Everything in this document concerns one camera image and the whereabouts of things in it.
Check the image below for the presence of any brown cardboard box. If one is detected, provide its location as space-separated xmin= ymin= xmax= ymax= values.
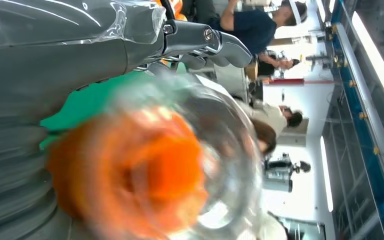
xmin=244 ymin=61 xmax=259 ymax=82

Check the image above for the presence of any blue ceiling beam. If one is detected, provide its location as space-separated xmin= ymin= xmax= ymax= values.
xmin=331 ymin=0 xmax=384 ymax=233

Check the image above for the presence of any grey background robot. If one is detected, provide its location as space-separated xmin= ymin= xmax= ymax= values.
xmin=263 ymin=152 xmax=312 ymax=194

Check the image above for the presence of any person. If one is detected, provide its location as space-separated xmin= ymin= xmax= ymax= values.
xmin=249 ymin=117 xmax=278 ymax=157
xmin=182 ymin=0 xmax=309 ymax=56
xmin=235 ymin=99 xmax=304 ymax=137
xmin=257 ymin=49 xmax=301 ymax=78

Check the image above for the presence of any long ceiling light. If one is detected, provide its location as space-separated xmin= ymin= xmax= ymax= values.
xmin=319 ymin=135 xmax=334 ymax=213
xmin=350 ymin=11 xmax=384 ymax=97

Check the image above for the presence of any green table mat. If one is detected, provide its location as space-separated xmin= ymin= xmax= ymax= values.
xmin=39 ymin=62 xmax=188 ymax=150

